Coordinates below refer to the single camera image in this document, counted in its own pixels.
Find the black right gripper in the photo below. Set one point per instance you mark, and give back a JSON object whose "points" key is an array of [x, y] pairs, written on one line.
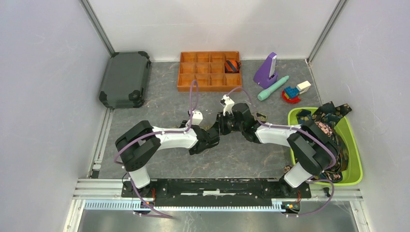
{"points": [[221, 122]]}

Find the green gold vine tie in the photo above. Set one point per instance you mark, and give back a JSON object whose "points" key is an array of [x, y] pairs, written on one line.
{"points": [[261, 116]]}

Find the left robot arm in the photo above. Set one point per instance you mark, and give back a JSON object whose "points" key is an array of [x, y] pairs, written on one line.
{"points": [[138, 145]]}

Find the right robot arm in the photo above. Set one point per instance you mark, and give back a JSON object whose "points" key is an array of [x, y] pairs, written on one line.
{"points": [[314, 150]]}

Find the mint green cylinder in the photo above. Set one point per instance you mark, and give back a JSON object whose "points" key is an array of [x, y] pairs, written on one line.
{"points": [[264, 94]]}

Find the purple metronome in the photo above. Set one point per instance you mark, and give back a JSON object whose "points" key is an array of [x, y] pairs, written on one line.
{"points": [[267, 75]]}

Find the colourful toy brick boat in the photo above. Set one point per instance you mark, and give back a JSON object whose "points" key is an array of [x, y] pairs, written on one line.
{"points": [[291, 94]]}

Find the rolled orange striped tie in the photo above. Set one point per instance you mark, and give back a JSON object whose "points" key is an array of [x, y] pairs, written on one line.
{"points": [[232, 66]]}

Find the orange wooden compartment tray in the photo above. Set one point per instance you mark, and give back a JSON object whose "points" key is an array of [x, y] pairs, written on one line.
{"points": [[207, 68]]}

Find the navy orange floral tie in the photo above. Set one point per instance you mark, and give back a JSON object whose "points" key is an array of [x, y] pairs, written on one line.
{"points": [[342, 157]]}

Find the black pink rose tie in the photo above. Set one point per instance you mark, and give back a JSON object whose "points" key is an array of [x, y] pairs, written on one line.
{"points": [[328, 131]]}

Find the black gold leaf tie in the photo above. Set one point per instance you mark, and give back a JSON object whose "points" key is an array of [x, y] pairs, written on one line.
{"points": [[330, 114]]}

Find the dark green hard case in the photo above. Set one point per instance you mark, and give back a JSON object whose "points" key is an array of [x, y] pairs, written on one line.
{"points": [[125, 79]]}

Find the lime green plastic bin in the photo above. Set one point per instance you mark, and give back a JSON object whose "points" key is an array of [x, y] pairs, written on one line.
{"points": [[354, 173]]}

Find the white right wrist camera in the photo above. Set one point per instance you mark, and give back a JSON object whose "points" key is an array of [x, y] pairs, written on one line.
{"points": [[227, 104]]}

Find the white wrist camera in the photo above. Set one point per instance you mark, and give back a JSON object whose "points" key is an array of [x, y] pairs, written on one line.
{"points": [[197, 117], [227, 104]]}

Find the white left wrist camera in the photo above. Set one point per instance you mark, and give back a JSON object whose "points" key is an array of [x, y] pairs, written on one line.
{"points": [[197, 117]]}

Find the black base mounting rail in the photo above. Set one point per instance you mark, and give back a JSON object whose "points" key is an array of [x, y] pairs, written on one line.
{"points": [[215, 192]]}

